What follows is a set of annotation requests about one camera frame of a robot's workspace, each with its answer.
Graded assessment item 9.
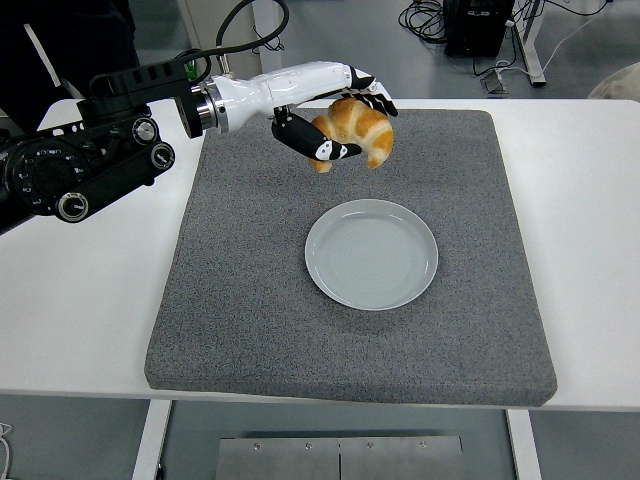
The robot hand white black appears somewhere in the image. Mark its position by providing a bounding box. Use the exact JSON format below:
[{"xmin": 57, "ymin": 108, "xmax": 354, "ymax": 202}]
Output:
[{"xmin": 219, "ymin": 60, "xmax": 400, "ymax": 163}]

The golden brown croissant bread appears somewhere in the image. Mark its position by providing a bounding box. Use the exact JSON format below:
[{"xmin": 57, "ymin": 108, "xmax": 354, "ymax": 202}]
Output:
[{"xmin": 308, "ymin": 97, "xmax": 395, "ymax": 175}]

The round grey plate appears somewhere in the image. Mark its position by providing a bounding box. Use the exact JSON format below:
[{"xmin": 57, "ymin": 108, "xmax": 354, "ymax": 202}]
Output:
[{"xmin": 304, "ymin": 198, "xmax": 440, "ymax": 312}]

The grey metal plate with screws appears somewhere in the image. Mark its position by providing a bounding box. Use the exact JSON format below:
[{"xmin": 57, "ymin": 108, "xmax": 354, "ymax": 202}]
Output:
[{"xmin": 215, "ymin": 435, "xmax": 464, "ymax": 480}]

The beige cabinet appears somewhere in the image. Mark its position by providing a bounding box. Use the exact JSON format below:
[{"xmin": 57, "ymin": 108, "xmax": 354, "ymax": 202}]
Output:
[{"xmin": 177, "ymin": 0, "xmax": 265, "ymax": 81}]

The black computer case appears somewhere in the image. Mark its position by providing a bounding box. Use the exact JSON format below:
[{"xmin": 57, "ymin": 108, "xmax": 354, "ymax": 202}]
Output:
[{"xmin": 443, "ymin": 0, "xmax": 516, "ymax": 57}]

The person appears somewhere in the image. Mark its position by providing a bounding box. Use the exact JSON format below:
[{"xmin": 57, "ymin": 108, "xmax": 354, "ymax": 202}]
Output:
[{"xmin": 0, "ymin": 0, "xmax": 144, "ymax": 134}]

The small grey floor pedal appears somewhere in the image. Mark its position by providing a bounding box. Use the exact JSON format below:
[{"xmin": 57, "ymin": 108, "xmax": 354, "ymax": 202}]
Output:
[{"xmin": 480, "ymin": 69, "xmax": 510, "ymax": 95}]

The grey speckled foam mat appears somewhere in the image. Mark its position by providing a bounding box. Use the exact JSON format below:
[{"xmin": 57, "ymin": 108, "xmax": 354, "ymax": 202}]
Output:
[{"xmin": 144, "ymin": 106, "xmax": 559, "ymax": 407}]

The white desk leg with foot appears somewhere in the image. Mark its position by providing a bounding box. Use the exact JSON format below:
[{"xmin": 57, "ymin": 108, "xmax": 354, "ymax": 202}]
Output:
[{"xmin": 509, "ymin": 0, "xmax": 547, "ymax": 88}]

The beige rounded object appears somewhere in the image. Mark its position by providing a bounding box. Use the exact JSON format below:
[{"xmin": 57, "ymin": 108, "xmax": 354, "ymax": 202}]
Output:
[{"xmin": 587, "ymin": 64, "xmax": 640, "ymax": 100}]

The white table leg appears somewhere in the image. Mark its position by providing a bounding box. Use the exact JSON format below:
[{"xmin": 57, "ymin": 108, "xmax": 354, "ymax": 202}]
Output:
[
  {"xmin": 130, "ymin": 399, "xmax": 174, "ymax": 480},
  {"xmin": 504, "ymin": 409, "xmax": 544, "ymax": 480}
]

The white upright desk post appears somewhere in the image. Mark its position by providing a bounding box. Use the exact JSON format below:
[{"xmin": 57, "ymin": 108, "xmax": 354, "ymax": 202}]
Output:
[{"xmin": 251, "ymin": 0, "xmax": 285, "ymax": 77}]

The black floor cable bundle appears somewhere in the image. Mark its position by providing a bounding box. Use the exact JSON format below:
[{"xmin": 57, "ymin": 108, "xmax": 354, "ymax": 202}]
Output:
[{"xmin": 398, "ymin": 0, "xmax": 447, "ymax": 47}]

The thin white cable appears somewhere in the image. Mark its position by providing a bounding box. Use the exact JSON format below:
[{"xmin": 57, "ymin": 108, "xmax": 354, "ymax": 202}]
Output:
[{"xmin": 0, "ymin": 423, "xmax": 14, "ymax": 477}]

